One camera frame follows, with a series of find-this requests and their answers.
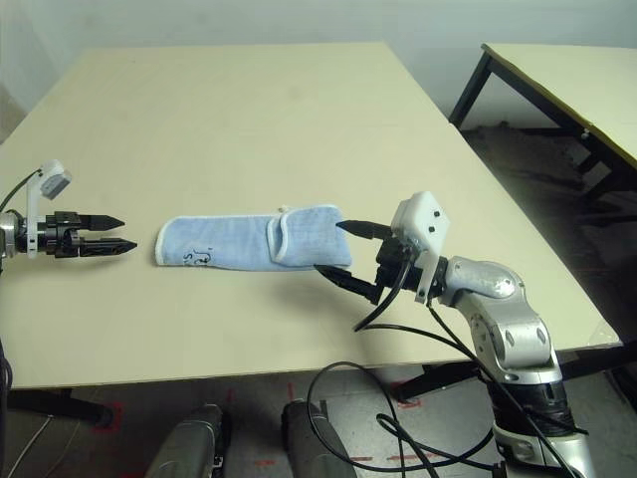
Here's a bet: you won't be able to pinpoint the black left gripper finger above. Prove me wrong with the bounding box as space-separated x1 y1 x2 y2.
79 238 138 257
79 213 125 231

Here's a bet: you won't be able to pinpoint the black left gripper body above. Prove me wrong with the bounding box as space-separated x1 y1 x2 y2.
42 211 85 259

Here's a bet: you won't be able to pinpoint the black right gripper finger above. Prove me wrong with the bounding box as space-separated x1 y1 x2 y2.
335 218 394 240
314 264 384 305

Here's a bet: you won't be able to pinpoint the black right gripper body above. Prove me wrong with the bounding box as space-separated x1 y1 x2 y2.
375 236 424 305

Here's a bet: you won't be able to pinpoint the blue towel with white edge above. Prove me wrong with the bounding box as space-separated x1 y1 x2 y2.
153 203 354 273

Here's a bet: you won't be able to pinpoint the black table base bar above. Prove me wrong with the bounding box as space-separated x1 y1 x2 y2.
0 386 118 430
392 343 637 402

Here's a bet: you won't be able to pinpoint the grey robot right foot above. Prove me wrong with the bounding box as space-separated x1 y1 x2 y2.
281 397 359 478

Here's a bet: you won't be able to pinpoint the side table with black legs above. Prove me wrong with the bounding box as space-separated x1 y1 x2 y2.
447 42 637 210

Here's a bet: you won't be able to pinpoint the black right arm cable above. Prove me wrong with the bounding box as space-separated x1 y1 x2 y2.
306 361 499 478
352 258 588 478

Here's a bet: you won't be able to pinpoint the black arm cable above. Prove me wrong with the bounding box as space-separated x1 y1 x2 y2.
306 361 499 478
352 258 588 478
0 168 44 210

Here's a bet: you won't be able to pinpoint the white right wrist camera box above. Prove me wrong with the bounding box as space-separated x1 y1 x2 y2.
390 190 453 305

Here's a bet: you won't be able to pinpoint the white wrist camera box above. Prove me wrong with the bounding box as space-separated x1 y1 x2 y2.
24 158 74 260
390 190 453 305

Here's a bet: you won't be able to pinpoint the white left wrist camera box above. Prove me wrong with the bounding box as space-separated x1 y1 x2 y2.
24 158 74 260

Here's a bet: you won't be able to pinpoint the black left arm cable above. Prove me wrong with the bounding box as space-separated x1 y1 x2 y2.
0 168 44 210

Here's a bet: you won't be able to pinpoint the thin white floor cable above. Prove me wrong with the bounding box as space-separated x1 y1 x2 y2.
7 416 55 477

